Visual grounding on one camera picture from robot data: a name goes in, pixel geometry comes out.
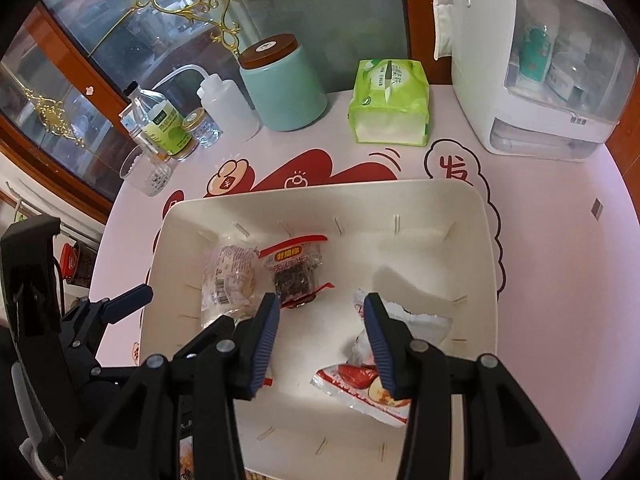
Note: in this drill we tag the grey square sticker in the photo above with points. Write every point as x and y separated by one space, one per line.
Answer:
596 209

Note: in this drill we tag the teal bottle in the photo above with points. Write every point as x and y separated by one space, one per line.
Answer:
537 55

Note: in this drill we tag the plastic bottle with green label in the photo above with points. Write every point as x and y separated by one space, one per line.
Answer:
165 127

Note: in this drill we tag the small glass jar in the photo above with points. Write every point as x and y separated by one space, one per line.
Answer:
201 127

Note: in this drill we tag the teal canister with brown lid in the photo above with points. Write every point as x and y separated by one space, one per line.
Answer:
285 90

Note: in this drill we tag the green tissue pack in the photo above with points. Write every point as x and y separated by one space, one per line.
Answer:
390 105

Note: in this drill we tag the red date snack packet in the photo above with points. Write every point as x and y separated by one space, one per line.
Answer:
350 381

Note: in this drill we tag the white plastic bin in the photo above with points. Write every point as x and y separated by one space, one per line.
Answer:
350 255

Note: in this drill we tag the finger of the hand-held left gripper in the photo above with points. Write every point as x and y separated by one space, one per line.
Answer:
132 297

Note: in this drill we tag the yellow bread packet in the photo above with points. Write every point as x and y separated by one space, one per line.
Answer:
186 455

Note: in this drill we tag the white snack packet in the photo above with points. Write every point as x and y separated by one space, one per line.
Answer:
425 325

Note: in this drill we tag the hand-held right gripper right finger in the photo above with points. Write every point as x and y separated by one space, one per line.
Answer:
380 347

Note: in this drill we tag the clear snack packet with barcode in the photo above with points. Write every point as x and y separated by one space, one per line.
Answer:
227 275

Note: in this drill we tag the clear cup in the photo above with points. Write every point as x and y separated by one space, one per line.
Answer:
150 175

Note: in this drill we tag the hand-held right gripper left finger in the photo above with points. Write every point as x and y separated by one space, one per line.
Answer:
265 342

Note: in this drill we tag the red label dark snack packet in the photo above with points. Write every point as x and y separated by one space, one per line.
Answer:
295 272

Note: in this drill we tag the glass door cabinet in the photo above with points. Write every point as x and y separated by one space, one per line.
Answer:
100 35

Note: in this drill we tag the clear squeeze wash bottle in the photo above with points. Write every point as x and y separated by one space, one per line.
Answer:
225 105

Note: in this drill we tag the red label jar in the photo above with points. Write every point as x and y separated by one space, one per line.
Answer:
71 261

